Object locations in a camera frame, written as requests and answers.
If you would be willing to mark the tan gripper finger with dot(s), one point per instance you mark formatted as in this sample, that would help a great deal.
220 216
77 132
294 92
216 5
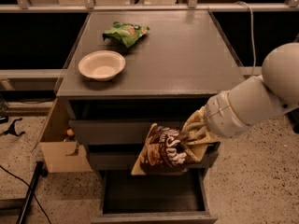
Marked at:
197 149
195 125

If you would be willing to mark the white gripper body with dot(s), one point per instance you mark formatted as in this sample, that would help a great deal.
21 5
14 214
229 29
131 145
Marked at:
219 113

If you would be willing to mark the brown chip bag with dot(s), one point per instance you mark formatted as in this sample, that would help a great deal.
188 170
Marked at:
165 152

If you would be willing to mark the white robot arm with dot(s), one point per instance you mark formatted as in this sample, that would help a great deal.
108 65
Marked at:
274 92

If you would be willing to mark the grey bottom drawer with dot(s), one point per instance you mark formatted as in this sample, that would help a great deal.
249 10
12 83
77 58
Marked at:
153 199

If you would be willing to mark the grey drawer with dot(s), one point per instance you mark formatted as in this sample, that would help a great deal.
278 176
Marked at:
111 131
153 199
126 161

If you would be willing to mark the grey drawer cabinet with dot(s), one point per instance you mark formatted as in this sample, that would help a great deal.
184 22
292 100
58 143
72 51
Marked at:
169 73

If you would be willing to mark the grey middle drawer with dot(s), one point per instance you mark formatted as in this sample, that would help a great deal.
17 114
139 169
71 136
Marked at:
126 161

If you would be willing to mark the grey top drawer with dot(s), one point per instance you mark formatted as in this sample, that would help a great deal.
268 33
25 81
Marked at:
111 131

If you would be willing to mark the green chip bag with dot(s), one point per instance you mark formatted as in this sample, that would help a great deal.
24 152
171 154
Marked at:
126 33

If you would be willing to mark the white paper bowl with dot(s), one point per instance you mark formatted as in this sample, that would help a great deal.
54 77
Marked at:
101 65

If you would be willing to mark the orange ball in box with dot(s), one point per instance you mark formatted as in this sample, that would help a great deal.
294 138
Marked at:
70 133

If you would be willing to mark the cardboard box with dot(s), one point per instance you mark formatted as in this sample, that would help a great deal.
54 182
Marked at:
61 155

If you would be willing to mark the black pole on floor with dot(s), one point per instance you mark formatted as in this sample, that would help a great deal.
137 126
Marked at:
30 194

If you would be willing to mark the black clamp on floor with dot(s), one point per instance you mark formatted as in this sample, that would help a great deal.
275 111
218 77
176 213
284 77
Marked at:
12 130

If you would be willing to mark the metal rail frame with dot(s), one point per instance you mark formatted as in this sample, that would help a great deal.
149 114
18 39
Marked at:
146 7

